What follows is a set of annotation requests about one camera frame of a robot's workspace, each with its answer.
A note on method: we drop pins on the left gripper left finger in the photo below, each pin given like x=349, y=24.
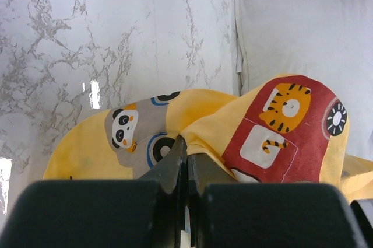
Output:
x=168, y=203

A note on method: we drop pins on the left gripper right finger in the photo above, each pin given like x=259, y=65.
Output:
x=202, y=170

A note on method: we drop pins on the yellow cartoon-print pillowcase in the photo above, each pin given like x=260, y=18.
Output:
x=290, y=129

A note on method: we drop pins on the large white pillow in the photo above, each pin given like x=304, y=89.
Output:
x=326, y=40

